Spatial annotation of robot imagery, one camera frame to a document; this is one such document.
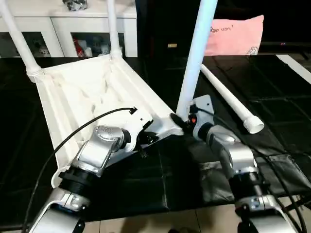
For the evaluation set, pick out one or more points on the white plastic table top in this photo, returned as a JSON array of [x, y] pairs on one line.
[[85, 85]]

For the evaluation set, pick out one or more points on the small yellow label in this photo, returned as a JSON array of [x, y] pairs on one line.
[[172, 45]]

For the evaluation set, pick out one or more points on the pink pillow with print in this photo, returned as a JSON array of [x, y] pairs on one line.
[[235, 36]]

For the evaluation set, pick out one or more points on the red and white carton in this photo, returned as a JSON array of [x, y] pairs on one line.
[[79, 46]]

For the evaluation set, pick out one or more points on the white flat board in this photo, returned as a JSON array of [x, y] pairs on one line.
[[296, 68]]

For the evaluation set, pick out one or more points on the black tripod stand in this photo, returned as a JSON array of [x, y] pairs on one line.
[[291, 206]]

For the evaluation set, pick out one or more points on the white cabinet with glass doors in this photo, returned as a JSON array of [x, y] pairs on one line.
[[60, 24]]

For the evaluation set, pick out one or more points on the dark bundle of small items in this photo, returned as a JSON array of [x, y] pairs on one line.
[[75, 4]]

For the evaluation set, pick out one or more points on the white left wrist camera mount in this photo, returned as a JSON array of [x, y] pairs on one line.
[[136, 126]]

